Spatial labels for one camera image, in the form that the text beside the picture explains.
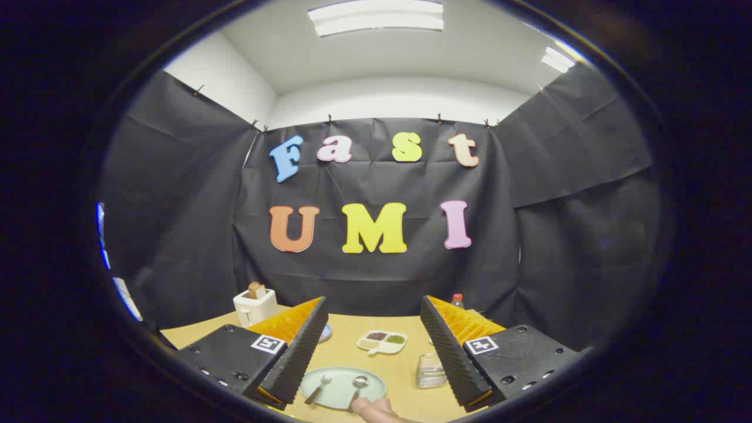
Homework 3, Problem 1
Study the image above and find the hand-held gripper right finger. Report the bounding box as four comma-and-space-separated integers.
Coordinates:
419, 295, 582, 413

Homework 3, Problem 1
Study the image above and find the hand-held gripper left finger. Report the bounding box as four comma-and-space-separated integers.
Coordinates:
175, 296, 330, 411

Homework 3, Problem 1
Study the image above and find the wooden-handled metal fork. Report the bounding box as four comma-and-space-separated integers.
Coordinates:
304, 372, 333, 405

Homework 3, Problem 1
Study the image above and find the wooden-handled metal spoon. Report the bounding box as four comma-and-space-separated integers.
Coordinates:
347, 375, 370, 413

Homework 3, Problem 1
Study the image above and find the pale green round plate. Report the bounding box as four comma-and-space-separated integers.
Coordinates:
298, 367, 387, 410

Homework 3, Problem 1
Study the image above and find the white divided dish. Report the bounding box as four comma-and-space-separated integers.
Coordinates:
357, 330, 408, 356

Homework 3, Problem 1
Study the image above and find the white toaster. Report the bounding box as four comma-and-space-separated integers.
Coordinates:
233, 287, 278, 328

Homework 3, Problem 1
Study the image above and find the black backdrop cloth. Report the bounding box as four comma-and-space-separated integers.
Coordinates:
97, 62, 662, 353

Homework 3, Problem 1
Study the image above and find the white panel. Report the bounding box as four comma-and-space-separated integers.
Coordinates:
112, 276, 143, 323

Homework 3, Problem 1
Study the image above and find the small ceiling light panel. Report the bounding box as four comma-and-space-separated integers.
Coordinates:
540, 46, 576, 74

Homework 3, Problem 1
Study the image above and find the large ceiling light panel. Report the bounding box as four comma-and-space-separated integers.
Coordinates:
307, 0, 445, 38

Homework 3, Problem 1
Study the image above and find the metal wire cutlery basket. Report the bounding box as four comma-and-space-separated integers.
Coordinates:
416, 352, 448, 390

